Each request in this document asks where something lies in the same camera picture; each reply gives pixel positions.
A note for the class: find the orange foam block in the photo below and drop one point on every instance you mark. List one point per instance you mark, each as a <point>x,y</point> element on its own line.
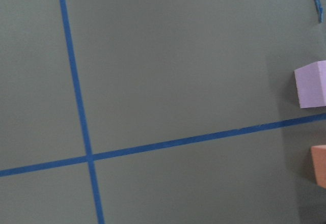
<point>318,157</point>

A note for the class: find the long blue tape strip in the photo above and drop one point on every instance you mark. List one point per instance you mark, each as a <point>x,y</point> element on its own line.
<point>81,113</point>

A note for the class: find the pink foam block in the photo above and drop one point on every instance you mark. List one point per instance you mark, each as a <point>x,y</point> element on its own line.
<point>310,84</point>

